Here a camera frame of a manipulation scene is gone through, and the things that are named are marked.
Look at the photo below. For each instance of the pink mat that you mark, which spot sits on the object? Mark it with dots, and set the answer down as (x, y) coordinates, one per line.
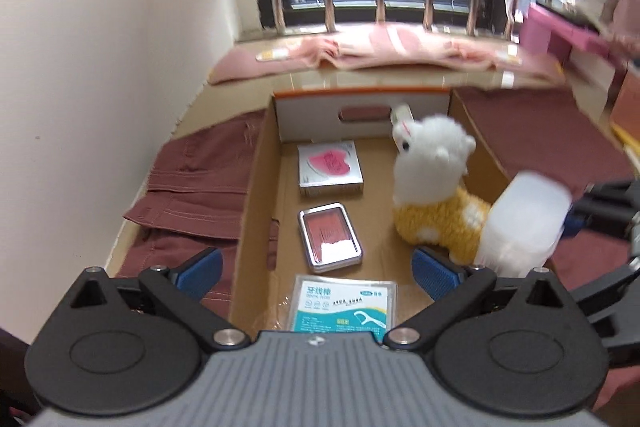
(235, 67)

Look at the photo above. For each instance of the clear dental floss box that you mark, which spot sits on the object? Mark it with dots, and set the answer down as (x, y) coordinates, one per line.
(340, 302)

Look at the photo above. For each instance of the cardboard box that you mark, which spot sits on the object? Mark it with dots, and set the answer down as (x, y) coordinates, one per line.
(285, 232)

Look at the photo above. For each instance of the silver-framed red compact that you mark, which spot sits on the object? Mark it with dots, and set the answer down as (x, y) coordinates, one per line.
(327, 237)

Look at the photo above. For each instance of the clear plastic container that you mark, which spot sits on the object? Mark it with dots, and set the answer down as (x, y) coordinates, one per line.
(525, 222)

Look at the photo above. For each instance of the pink storage box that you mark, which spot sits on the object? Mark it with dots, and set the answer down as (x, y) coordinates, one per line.
(627, 97)

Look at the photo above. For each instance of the silver box with pink heart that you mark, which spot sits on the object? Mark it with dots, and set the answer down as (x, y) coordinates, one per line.
(330, 167)

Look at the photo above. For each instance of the white and yellow alpaca plush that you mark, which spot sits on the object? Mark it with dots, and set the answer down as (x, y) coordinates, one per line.
(435, 207)

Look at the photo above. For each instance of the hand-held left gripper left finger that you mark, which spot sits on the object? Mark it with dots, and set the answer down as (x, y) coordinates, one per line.
(200, 272)

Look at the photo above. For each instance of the pink box stand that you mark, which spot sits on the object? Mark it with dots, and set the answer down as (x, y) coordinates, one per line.
(545, 32)

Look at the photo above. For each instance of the pink striped garment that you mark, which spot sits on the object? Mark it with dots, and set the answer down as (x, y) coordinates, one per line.
(400, 47)

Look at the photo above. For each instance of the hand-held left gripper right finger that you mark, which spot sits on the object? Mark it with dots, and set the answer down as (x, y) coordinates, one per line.
(435, 274)

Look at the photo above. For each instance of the maroon cloth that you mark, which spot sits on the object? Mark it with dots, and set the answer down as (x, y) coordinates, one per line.
(200, 167)

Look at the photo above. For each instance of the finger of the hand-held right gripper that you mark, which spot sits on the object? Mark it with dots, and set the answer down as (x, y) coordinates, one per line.
(610, 277)
(605, 202)

